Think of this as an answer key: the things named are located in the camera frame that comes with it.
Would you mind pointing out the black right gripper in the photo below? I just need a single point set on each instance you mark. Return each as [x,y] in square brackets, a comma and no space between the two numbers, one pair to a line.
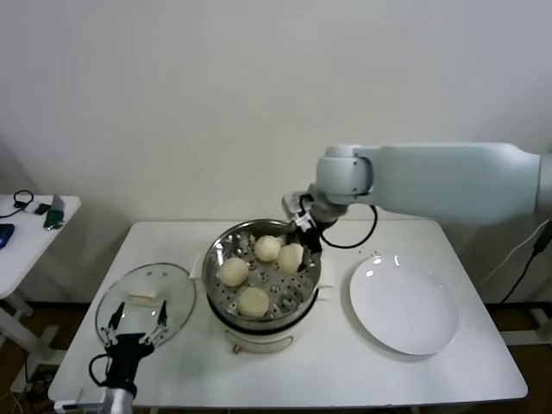
[308,235]

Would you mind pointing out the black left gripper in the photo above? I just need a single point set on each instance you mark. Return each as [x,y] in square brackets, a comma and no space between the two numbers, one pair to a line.
[127,355]

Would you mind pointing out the white steamed baozi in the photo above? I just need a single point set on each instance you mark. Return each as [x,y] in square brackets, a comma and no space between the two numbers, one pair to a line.
[290,259]
[253,302]
[235,272]
[267,249]

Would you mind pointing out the round glass pot lid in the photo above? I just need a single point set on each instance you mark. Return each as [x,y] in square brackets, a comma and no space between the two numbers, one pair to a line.
[172,280]

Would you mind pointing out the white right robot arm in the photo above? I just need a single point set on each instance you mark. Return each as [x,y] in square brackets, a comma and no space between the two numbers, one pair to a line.
[431,181]

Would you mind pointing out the stainless steel steamer basket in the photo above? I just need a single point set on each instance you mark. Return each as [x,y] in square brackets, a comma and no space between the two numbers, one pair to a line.
[224,250]

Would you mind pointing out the white electric steamer pot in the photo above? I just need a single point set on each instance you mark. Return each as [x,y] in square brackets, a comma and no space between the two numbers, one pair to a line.
[259,340]

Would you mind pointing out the white round plate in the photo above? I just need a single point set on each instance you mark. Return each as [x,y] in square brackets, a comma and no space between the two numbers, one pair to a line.
[401,302]

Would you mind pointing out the white side table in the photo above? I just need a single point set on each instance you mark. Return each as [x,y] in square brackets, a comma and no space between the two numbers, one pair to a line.
[26,259]

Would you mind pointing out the green handheld device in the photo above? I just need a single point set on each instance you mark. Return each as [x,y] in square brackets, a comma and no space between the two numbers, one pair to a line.
[54,217]

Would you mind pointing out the grey standing card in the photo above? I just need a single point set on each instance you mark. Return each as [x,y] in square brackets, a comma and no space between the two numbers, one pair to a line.
[58,201]

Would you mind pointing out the small black device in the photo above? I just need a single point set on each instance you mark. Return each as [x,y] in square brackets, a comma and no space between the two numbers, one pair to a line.
[43,209]

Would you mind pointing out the small white device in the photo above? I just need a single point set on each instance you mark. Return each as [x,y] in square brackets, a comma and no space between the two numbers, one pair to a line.
[31,207]

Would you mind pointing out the blue computer mouse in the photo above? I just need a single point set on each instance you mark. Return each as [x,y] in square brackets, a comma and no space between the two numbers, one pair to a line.
[5,235]

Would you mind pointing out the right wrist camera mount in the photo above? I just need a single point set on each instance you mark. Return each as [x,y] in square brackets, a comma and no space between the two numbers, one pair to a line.
[297,209]

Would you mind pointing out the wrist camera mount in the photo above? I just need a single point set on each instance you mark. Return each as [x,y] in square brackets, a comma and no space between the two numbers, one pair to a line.
[297,209]
[88,399]

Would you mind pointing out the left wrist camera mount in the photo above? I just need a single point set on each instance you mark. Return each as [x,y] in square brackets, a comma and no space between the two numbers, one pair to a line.
[88,399]

